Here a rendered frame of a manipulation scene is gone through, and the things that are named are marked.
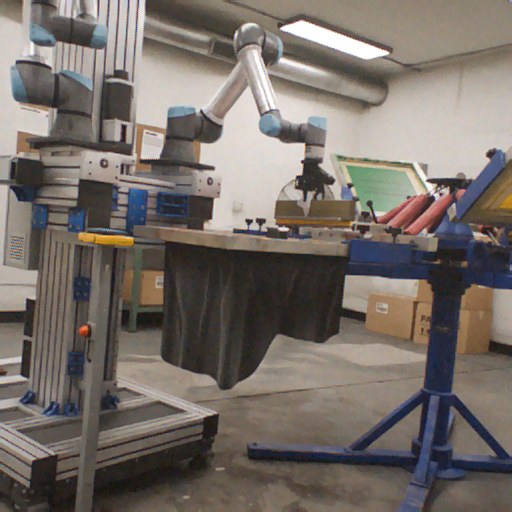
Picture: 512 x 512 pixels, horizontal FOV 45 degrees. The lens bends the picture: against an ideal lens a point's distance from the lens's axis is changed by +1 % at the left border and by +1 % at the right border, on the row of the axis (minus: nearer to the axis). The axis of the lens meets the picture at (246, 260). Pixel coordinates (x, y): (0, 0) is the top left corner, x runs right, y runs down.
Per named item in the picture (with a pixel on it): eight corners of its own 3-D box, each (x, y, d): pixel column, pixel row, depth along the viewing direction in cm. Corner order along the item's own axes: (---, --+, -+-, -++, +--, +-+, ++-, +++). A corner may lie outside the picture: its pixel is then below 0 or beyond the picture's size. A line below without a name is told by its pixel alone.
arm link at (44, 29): (69, 46, 182) (71, 8, 181) (28, 38, 178) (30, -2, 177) (66, 52, 189) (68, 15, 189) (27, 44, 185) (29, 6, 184)
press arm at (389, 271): (230, 273, 202) (232, 255, 202) (220, 271, 207) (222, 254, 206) (454, 281, 276) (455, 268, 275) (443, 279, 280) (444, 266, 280)
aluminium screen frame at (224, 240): (225, 248, 168) (227, 235, 168) (132, 235, 215) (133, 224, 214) (409, 260, 215) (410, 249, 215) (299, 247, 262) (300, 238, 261)
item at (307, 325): (230, 390, 182) (243, 249, 180) (223, 387, 185) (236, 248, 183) (339, 379, 209) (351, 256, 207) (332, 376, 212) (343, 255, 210)
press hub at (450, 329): (440, 490, 255) (474, 165, 248) (368, 456, 287) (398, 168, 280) (493, 475, 279) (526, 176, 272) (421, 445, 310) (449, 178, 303)
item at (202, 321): (224, 393, 181) (237, 249, 178) (153, 359, 217) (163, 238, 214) (232, 392, 182) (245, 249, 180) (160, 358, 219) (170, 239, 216)
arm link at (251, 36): (240, 8, 225) (281, 125, 213) (258, 18, 233) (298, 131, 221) (218, 27, 231) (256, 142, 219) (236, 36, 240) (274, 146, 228)
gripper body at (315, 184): (308, 192, 233) (312, 161, 232) (324, 193, 226) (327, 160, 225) (293, 190, 228) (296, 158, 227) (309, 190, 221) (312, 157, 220)
